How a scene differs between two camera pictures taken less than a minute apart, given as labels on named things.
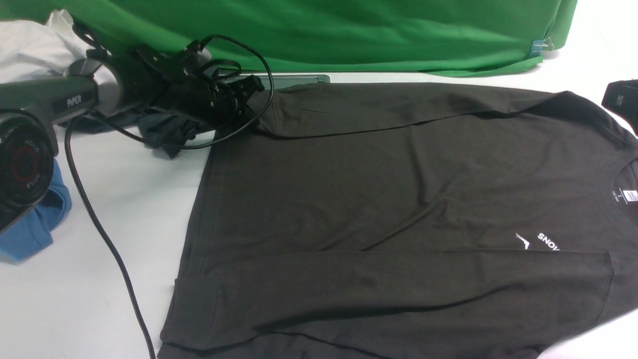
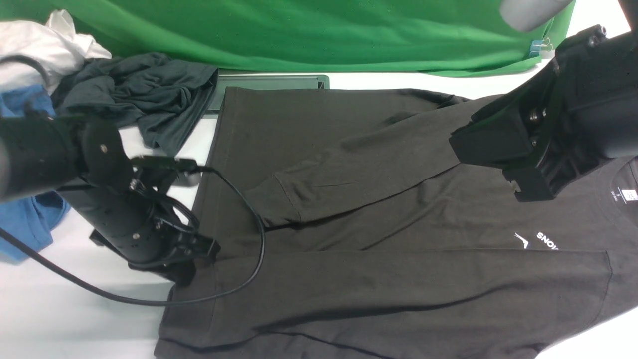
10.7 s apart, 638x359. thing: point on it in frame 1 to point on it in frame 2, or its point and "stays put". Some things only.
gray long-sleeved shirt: (410, 221) stays put
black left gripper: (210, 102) to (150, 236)
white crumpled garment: (31, 50) stays put
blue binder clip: (539, 46) stays put
